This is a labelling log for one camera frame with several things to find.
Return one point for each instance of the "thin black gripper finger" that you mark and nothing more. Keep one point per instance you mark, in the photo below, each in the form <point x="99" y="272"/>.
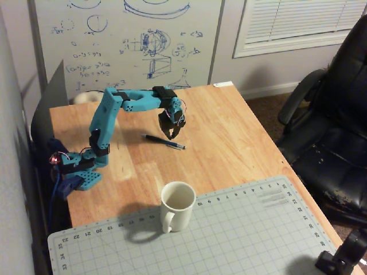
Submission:
<point x="178" y="129"/>

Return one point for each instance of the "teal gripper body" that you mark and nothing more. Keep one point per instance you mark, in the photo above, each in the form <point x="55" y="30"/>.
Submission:
<point x="169" y="124"/>

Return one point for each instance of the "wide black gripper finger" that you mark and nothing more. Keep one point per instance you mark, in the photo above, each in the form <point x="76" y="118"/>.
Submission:
<point x="165" y="124"/>

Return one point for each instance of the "dark blue pen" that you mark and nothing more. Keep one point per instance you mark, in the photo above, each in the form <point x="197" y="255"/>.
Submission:
<point x="156" y="139"/>

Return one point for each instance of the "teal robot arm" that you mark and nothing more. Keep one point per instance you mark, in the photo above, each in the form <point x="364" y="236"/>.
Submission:
<point x="104" y="114"/>

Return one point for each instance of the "cream ceramic mug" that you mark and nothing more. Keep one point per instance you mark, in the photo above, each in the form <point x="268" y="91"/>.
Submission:
<point x="177" y="206"/>

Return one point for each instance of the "white round object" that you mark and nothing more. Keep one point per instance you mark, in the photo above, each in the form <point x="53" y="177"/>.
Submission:
<point x="84" y="97"/>

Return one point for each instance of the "whiteboard with blue drawings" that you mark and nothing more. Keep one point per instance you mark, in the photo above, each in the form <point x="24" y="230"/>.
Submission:
<point x="129" y="28"/>

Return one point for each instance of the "grey cutting mat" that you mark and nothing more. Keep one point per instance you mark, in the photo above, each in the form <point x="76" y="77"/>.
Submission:
<point x="200" y="237"/>

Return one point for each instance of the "controller board with red light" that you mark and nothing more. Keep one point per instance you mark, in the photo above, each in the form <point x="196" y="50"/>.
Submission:
<point x="55" y="159"/>

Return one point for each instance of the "dark blue table clamp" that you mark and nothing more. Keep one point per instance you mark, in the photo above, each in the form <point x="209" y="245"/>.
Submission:
<point x="67" y="187"/>

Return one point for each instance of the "white window blinds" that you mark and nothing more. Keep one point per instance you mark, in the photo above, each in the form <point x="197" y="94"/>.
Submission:
<point x="301" y="23"/>

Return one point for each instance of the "black leather office chair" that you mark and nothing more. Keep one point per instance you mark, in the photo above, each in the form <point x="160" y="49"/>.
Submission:
<point x="338" y="129"/>

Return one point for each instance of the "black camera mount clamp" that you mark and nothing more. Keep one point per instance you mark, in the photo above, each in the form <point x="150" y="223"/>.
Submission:
<point x="341" y="255"/>

